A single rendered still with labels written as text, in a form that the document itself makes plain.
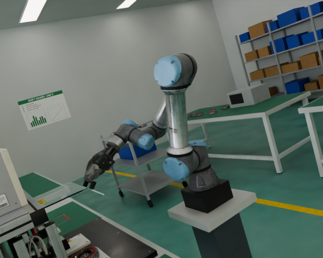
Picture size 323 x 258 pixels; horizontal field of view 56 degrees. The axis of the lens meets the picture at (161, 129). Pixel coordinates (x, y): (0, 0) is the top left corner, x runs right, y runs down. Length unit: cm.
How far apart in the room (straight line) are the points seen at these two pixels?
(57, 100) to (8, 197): 568
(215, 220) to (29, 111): 562
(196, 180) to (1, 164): 83
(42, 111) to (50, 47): 134
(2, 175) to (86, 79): 596
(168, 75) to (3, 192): 72
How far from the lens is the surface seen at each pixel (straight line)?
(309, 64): 739
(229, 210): 146
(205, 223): 139
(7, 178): 117
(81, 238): 162
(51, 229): 110
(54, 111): 674
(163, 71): 123
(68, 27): 723
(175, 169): 134
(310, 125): 334
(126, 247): 138
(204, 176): 147
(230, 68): 945
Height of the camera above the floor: 137
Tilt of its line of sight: 8 degrees down
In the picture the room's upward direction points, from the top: 18 degrees counter-clockwise
